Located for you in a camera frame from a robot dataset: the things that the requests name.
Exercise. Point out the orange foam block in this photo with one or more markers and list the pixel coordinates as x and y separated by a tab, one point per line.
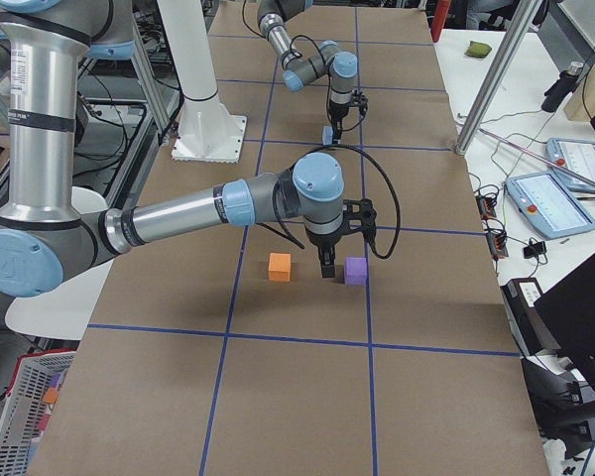
280	267

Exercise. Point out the far blue teach pendant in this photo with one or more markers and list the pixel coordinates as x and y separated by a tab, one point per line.
575	155

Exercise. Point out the blue teach pendant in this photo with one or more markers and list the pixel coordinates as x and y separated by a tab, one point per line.
549	206
575	155

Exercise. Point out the white perforated plastic basket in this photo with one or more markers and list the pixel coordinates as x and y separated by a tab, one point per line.
28	407

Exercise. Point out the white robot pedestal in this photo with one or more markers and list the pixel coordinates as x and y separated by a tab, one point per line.
206	130

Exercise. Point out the black laptop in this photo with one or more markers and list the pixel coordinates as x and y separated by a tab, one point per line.
568	312

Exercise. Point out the aluminium frame post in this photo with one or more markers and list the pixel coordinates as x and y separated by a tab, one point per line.
505	53

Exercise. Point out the red cylinder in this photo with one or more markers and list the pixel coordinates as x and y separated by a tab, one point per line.
441	11

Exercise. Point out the near blue teach pendant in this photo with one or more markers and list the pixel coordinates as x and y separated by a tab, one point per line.
549	206

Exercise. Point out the black power box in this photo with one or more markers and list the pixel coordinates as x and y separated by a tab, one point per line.
527	326

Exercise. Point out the purple foam block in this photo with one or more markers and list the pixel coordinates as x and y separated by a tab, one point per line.
355	271

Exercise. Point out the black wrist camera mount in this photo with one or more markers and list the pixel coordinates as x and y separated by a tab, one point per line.
359	216

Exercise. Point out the orange terminal board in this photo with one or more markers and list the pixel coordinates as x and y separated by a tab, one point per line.
494	229

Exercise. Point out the green bean bag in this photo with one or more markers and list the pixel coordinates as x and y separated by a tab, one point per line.
478	50

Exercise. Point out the white round base plate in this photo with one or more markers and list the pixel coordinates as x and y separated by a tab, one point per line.
63	312

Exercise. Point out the light blue foam block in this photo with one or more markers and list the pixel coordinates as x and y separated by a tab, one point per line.
327	135

